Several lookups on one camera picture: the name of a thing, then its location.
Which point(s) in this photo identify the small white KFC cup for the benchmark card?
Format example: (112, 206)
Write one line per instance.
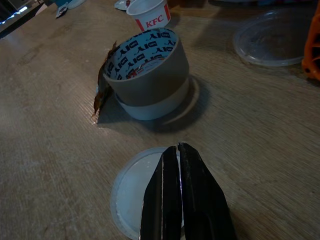
(152, 18)

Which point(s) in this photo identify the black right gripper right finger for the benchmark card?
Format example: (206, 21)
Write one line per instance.
(202, 200)

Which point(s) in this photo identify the clear plastic lid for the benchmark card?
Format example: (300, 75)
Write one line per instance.
(272, 37)

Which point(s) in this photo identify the orange black device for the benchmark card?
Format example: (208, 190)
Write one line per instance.
(313, 50)

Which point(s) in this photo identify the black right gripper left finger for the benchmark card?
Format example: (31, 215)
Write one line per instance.
(162, 200)

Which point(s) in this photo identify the white tape roll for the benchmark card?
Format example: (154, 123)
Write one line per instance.
(155, 111)

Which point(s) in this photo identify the grey DIY tape roll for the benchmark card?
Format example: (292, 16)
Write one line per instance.
(155, 82)

